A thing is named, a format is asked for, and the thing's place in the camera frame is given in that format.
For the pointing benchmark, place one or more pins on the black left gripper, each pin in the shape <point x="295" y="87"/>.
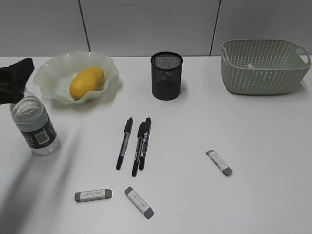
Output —
<point x="13" y="80"/>

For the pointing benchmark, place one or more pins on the clear plastic water bottle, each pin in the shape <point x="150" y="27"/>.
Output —
<point x="32" y="120"/>

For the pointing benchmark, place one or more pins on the yellow mango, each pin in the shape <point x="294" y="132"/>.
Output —
<point x="87" y="80"/>

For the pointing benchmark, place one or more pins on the black marker pen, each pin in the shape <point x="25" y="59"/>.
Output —
<point x="147" y="128"/>
<point x="127" y="131"/>
<point x="138" y="148"/>

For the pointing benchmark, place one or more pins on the grey eraser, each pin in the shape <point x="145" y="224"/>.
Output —
<point x="93" y="195"/>
<point x="219" y="162"/>
<point x="139" y="202"/>

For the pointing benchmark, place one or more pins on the waste paper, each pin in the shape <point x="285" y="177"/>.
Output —
<point x="249" y="66"/>

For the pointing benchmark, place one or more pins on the frosted green wavy plate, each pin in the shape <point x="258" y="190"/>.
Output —
<point x="55" y="76"/>

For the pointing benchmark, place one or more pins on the black mesh pen holder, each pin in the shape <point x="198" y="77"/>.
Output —
<point x="166" y="71"/>

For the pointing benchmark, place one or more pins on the pale green plastic basket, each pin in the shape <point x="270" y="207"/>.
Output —
<point x="280" y="65"/>

